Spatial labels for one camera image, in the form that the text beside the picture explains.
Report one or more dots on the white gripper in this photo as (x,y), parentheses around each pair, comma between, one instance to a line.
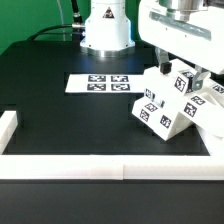
(190,29)

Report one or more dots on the white U-shaped fence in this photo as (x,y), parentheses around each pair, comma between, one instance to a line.
(118,167)

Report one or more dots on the white chair side bar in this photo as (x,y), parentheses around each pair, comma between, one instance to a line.
(8,124)

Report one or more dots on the white chair seat part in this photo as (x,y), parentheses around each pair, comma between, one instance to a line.
(180,121)

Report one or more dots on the white base tag plate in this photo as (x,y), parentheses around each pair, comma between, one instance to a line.
(105,83)

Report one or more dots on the white tagged cube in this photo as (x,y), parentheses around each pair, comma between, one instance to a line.
(184,81)

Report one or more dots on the white chair back part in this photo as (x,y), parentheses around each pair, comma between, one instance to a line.
(204,107)

